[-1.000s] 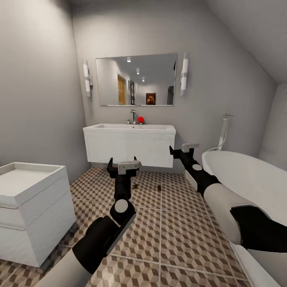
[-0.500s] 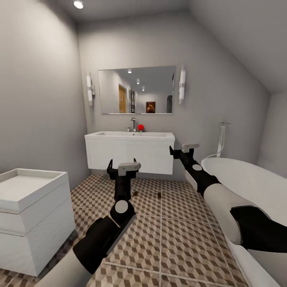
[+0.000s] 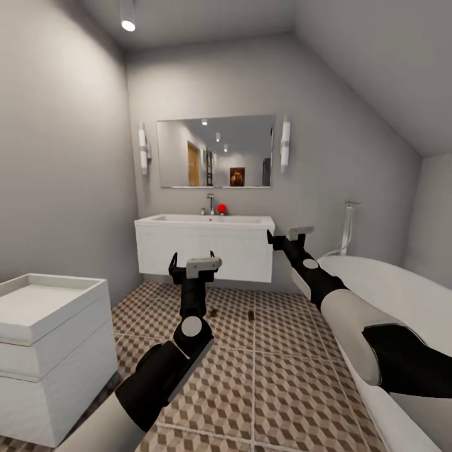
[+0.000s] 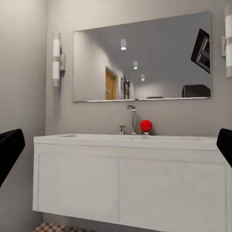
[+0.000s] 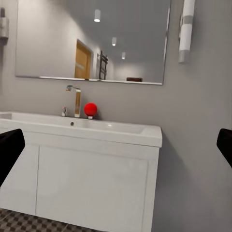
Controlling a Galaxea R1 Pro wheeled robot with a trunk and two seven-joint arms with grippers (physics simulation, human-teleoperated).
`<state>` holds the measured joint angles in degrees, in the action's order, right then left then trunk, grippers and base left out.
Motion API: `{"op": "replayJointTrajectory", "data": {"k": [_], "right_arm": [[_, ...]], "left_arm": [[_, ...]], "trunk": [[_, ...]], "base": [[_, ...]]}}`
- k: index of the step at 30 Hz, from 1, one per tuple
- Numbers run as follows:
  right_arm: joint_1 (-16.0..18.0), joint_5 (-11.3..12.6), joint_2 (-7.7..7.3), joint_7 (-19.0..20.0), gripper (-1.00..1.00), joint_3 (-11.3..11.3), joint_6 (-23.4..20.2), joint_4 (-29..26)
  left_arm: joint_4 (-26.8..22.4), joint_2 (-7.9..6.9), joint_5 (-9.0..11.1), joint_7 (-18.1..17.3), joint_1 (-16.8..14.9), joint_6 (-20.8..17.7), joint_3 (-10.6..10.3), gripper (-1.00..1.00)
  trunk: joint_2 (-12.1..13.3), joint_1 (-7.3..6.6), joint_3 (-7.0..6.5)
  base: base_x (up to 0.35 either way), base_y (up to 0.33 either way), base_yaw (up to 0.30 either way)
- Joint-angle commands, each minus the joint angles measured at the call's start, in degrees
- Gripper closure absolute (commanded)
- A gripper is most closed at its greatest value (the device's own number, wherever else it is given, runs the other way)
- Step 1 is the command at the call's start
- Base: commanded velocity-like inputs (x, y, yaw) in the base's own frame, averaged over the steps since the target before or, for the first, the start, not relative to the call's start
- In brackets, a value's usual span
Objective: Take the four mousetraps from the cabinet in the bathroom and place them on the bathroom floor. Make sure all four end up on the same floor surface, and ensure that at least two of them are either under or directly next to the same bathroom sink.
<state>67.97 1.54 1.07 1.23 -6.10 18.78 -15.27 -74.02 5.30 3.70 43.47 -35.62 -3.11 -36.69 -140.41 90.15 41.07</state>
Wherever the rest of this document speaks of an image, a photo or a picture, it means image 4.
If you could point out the mirror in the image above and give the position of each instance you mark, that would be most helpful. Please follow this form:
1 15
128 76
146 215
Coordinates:
163 59

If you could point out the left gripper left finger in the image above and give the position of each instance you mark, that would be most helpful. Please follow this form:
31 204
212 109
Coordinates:
11 145

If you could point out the furniture sink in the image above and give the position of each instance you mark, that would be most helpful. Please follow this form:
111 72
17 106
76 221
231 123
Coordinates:
159 182

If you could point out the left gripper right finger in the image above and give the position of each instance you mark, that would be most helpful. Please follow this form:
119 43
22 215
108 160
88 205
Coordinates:
224 143

